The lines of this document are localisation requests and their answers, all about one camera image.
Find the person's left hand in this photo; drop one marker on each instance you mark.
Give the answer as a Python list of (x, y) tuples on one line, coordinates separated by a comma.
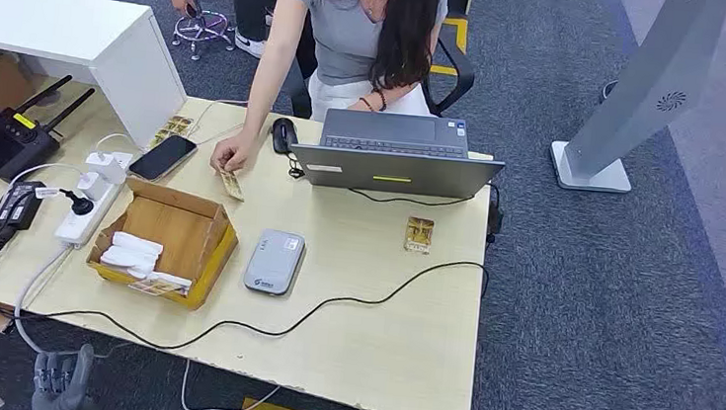
[(362, 104)]

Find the person's hand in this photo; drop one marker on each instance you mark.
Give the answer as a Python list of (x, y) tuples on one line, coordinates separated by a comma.
[(183, 2)]

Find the person's right hand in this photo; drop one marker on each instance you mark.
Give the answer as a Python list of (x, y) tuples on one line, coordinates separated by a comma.
[(231, 152)]

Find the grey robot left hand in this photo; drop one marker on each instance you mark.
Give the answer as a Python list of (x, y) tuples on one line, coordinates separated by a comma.
[(62, 381)]

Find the gold patterned ID card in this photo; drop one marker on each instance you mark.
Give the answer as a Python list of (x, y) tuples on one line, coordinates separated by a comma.
[(233, 187)]

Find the gold patterned key card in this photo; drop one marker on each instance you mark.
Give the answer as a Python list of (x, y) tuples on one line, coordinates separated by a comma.
[(155, 287)]

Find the person's right forearm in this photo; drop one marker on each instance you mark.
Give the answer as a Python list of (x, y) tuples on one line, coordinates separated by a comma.
[(259, 99)]

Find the person's left forearm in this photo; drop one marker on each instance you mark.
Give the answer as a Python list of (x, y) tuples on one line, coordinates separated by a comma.
[(402, 94)]

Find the grey card reader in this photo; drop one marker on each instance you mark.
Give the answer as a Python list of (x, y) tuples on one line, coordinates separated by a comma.
[(274, 261)]

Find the chrome stool with purple base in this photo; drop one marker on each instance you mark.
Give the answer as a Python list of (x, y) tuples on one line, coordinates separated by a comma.
[(204, 25)]

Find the black computer mouse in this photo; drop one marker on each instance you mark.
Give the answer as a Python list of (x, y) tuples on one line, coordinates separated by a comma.
[(284, 134)]

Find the stack of gold cards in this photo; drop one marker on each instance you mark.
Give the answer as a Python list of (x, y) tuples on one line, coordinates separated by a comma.
[(176, 127)]

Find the black smartphone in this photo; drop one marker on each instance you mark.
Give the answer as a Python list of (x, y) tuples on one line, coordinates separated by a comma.
[(162, 158)]

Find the grey laptop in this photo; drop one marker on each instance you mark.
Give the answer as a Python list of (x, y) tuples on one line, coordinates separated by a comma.
[(392, 170)]

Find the cardboard box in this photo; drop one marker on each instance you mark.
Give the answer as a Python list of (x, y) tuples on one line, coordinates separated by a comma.
[(170, 226)]

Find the black office chair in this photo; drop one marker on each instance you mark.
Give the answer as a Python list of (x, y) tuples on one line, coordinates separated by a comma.
[(460, 74)]

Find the large white charger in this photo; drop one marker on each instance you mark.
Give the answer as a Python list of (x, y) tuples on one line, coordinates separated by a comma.
[(107, 167)]

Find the white power strip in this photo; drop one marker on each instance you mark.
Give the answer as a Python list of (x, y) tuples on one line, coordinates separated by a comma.
[(82, 225)]

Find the black power plug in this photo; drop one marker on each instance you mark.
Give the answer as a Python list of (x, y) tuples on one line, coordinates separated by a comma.
[(82, 205)]

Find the black laptop power brick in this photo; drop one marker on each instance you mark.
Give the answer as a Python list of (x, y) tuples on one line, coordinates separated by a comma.
[(495, 222)]

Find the black power adapter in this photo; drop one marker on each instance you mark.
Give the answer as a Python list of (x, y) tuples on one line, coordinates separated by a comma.
[(18, 206)]

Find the black router with antennas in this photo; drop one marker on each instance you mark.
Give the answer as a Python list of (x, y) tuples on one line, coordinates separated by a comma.
[(7, 143)]

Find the silver kiosk stand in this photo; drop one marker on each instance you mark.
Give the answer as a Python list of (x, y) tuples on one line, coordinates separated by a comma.
[(642, 90)]

